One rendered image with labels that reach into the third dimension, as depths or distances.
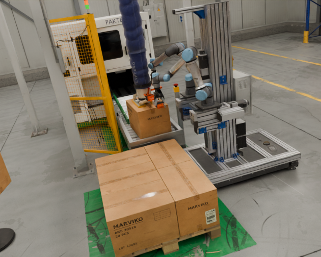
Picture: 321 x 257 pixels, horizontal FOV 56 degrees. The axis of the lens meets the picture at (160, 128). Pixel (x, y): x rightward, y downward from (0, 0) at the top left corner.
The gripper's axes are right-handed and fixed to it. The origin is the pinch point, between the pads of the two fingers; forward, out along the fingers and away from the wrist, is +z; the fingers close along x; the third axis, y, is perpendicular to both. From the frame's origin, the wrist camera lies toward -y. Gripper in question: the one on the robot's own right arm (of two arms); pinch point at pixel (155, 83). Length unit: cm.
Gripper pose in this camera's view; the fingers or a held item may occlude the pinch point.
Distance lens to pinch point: 426.9
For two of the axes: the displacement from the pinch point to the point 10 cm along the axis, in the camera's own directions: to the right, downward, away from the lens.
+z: 1.3, 9.1, 4.0
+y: 3.4, 3.4, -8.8
